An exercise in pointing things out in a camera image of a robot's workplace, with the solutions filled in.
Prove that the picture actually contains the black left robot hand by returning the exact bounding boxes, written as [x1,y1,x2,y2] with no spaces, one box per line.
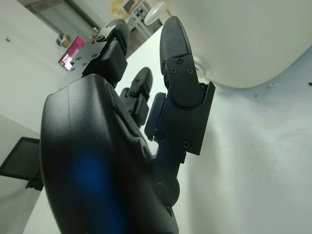
[40,16,216,234]

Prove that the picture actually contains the white toaster lever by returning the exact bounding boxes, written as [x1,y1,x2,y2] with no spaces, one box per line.
[144,1,169,25]

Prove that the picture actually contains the cream white two-slot toaster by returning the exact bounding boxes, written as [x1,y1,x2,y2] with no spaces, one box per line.
[165,0,312,90]

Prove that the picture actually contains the black monitor on stand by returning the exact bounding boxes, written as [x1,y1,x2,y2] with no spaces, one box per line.
[0,137,42,191]

